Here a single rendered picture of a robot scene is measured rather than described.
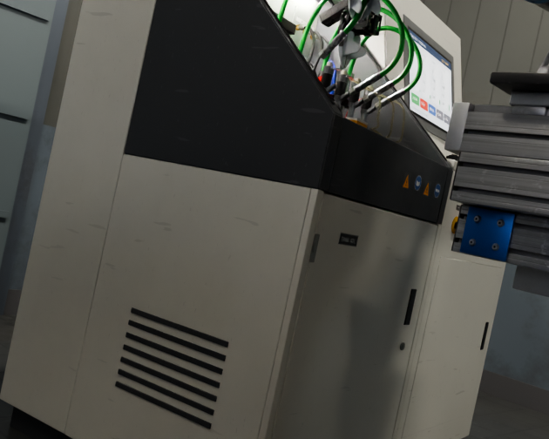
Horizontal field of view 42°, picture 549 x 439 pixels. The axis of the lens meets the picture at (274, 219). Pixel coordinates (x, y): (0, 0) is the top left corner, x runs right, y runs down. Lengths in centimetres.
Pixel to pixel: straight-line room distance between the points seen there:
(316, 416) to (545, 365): 247
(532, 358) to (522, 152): 283
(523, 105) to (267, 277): 61
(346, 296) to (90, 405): 69
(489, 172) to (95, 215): 101
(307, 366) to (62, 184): 83
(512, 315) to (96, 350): 272
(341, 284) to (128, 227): 54
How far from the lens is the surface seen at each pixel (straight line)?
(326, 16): 195
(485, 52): 446
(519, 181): 127
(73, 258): 190
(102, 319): 181
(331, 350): 164
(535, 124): 128
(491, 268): 258
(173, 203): 167
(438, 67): 267
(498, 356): 411
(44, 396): 198
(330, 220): 151
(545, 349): 401
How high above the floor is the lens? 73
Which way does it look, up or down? 1 degrees down
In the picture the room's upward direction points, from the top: 12 degrees clockwise
